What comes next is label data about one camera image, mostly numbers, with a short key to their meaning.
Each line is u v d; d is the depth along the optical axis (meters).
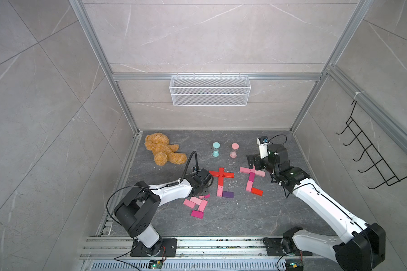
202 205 0.86
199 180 0.70
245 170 0.98
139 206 0.46
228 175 0.96
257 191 0.91
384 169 0.62
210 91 1.01
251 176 0.96
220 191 0.90
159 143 1.01
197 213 0.84
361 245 0.37
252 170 0.73
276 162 0.58
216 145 1.01
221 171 0.99
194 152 0.78
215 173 0.97
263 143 0.67
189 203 0.86
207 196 0.88
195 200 0.86
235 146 0.99
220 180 0.95
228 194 0.89
